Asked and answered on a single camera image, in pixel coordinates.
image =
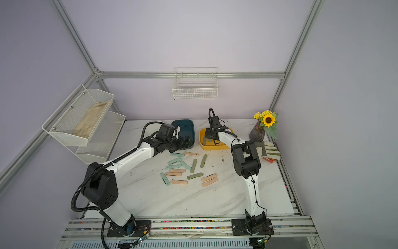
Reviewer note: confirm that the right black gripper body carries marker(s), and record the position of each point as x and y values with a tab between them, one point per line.
212	135

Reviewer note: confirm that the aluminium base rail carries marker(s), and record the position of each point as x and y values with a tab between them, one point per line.
196	228

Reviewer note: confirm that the beige cloth in shelf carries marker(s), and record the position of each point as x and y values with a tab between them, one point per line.
86	126

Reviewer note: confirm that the white mesh two-tier shelf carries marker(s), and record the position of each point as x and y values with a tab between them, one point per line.
61	124

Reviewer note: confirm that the mint knife short middle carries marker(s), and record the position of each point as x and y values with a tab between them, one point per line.
186	166

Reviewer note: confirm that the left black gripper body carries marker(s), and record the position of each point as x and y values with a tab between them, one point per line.
178	144

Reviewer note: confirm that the yellow storage box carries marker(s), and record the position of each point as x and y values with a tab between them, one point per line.
211	145

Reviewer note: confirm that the purple glass vase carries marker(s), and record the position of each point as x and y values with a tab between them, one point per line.
257	134

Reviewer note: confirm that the mint knife far left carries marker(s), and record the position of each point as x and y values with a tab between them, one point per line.
165	179

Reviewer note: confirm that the pink knife upper left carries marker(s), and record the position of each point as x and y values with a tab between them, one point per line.
177	170

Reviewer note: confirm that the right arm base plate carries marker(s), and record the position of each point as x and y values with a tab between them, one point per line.
242	228

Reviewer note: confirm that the pink knife middle left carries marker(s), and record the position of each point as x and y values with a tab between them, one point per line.
178	174

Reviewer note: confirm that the pink knife top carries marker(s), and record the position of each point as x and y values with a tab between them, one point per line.
186	153

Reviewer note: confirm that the white wire wall basket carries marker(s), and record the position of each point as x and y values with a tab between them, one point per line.
195	83

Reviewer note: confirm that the dark teal storage box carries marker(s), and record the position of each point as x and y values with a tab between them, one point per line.
185	128

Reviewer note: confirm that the pink knife right upper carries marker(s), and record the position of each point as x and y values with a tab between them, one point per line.
209	177

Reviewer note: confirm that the mint knife lower middle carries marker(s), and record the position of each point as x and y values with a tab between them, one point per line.
176	166

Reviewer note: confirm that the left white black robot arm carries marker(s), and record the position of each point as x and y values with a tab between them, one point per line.
99	190

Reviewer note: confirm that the white green work glove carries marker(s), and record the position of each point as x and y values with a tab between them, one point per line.
267	151

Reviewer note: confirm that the mint knife upper middle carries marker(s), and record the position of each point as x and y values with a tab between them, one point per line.
177	160

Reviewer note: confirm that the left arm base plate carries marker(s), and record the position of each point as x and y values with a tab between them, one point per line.
134	229

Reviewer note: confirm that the mint knife top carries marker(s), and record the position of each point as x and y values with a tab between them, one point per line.
177	154

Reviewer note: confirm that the pink knife bottom left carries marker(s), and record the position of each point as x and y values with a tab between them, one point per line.
179	182

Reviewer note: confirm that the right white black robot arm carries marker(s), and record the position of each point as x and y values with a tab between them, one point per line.
247	165

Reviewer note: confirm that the yellow sunflower bouquet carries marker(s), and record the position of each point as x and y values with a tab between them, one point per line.
269	122

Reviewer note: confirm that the aluminium frame struts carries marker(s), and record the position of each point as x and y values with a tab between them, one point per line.
9	175

